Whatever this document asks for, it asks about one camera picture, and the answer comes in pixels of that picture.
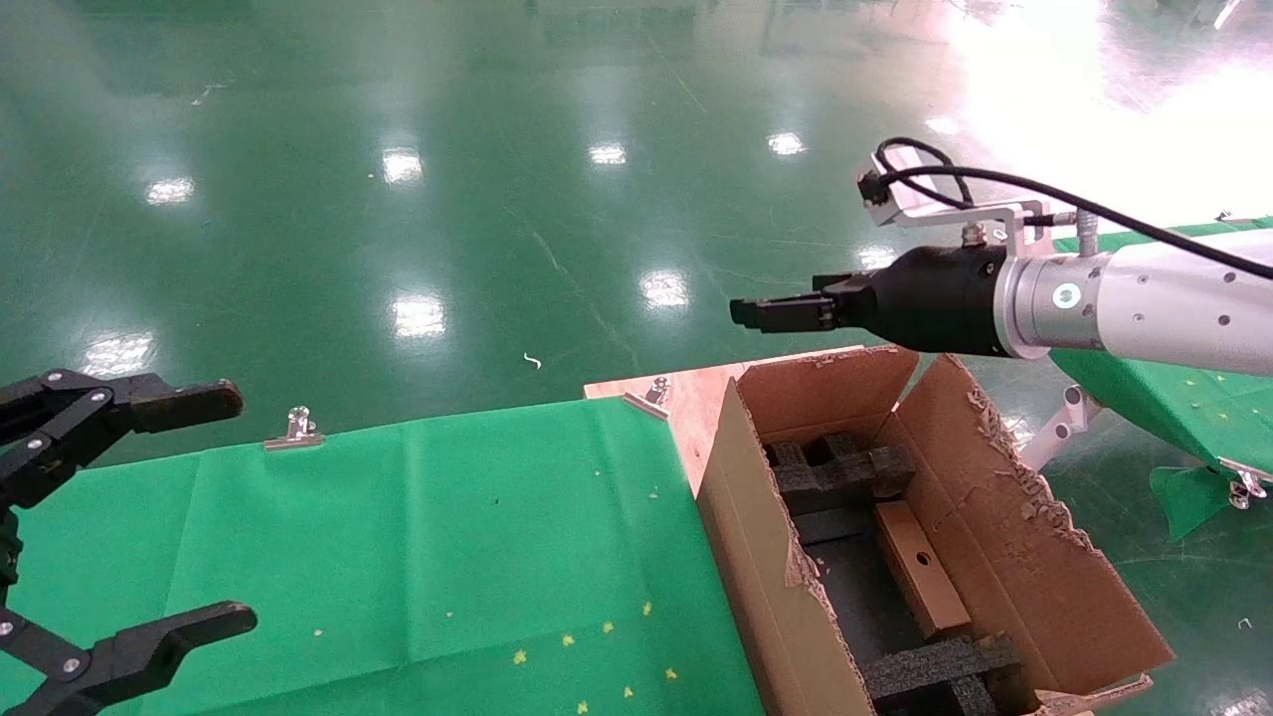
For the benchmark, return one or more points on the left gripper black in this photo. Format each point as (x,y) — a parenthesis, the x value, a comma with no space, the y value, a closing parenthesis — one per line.
(8,552)

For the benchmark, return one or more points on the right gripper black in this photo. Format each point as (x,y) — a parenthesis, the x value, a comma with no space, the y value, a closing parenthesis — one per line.
(935,298)

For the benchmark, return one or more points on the small cardboard box with hole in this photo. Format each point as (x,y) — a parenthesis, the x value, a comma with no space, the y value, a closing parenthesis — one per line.
(925,587)

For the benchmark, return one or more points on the right robot arm silver white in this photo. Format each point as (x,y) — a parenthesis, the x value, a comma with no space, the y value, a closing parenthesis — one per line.
(1164,303)

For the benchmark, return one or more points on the large open cardboard carton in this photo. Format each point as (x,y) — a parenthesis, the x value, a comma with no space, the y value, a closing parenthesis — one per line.
(1044,597)

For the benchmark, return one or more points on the dark grey flat panel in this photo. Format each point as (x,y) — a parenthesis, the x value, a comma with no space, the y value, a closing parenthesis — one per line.
(855,587)

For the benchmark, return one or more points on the large green table cloth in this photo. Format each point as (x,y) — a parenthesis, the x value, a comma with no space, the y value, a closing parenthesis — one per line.
(398,517)

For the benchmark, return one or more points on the wrinkled green table cloth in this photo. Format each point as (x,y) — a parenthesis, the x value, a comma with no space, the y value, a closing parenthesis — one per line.
(1193,398)

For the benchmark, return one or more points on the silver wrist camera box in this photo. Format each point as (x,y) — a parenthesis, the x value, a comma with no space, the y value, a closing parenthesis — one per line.
(915,204)

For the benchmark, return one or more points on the silver camera mounting bracket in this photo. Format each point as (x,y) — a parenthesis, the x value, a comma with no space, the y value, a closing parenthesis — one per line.
(1016,234)

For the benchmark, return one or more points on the white tubular table frame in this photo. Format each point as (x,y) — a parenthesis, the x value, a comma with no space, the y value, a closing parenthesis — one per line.
(1064,428)

